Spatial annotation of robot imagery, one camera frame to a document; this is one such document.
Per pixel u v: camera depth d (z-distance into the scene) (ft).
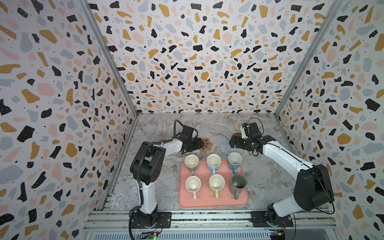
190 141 2.81
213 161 2.97
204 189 2.78
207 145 3.37
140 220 2.22
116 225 2.41
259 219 2.42
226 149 3.30
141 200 1.88
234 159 2.95
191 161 2.95
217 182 2.75
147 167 1.68
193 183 2.75
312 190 1.42
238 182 2.74
